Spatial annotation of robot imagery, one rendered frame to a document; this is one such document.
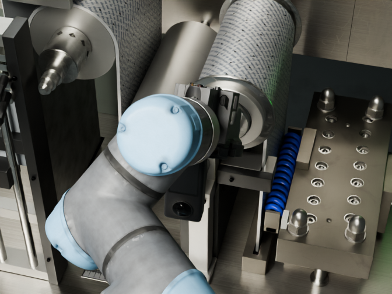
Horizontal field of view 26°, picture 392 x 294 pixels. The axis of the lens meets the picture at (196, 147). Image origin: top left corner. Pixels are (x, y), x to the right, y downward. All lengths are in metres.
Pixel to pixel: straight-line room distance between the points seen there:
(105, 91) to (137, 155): 1.03
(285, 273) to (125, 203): 0.78
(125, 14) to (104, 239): 0.60
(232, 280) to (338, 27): 0.50
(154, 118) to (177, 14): 0.86
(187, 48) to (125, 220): 0.72
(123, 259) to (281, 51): 0.70
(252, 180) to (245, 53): 0.20
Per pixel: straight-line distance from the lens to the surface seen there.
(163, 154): 0.79
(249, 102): 1.28
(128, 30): 1.34
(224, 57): 1.34
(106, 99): 1.84
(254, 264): 1.53
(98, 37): 1.31
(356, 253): 1.43
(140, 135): 0.79
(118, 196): 0.82
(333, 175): 1.55
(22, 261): 1.57
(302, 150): 1.56
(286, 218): 1.44
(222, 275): 1.55
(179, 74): 1.42
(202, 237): 1.47
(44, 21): 1.33
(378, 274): 1.58
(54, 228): 0.85
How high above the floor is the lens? 2.12
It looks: 43 degrees down
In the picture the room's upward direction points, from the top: straight up
